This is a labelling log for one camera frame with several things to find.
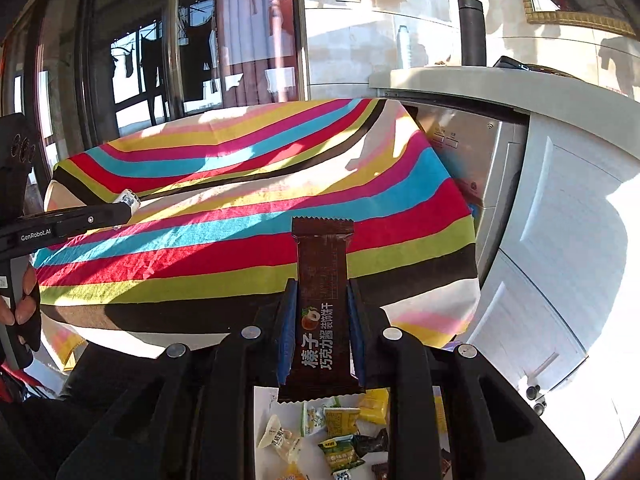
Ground striped curtain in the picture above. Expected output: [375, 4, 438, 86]
[215, 0, 301, 106]

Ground black crinkled snack wrapper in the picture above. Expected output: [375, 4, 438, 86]
[352, 430, 390, 458]

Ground white cabinet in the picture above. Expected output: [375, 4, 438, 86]
[465, 110, 640, 396]

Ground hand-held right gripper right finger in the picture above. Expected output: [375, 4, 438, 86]
[347, 279, 585, 480]

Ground grey countertop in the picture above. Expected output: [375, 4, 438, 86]
[369, 62, 640, 126]

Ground black flat object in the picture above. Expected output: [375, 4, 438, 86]
[492, 56, 571, 76]

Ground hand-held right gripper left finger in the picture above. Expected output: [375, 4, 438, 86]
[55, 279, 302, 480]

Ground black bottle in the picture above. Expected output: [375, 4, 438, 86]
[457, 0, 488, 67]

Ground white bottle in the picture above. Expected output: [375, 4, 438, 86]
[396, 25, 413, 70]

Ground person's dark pants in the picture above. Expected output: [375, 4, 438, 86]
[0, 342, 166, 480]

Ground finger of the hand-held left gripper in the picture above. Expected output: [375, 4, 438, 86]
[55, 203, 133, 237]

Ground striped colourful cloth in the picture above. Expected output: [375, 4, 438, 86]
[32, 97, 481, 358]

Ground green yellow snack packet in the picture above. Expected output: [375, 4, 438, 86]
[320, 437, 366, 471]

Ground white box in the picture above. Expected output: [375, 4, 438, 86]
[252, 385, 452, 480]

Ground white green snack packet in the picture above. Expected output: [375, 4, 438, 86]
[300, 400, 328, 436]

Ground yellow cake packet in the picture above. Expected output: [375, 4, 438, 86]
[357, 387, 391, 423]

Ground white pastry packet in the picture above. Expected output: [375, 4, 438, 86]
[256, 414, 301, 461]

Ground brown hazelnut chocolate bar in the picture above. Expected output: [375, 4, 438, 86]
[277, 217, 368, 403]

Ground person's left hand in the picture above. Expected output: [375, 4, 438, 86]
[0, 265, 43, 350]

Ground glass sliding door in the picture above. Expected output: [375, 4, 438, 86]
[0, 0, 221, 201]

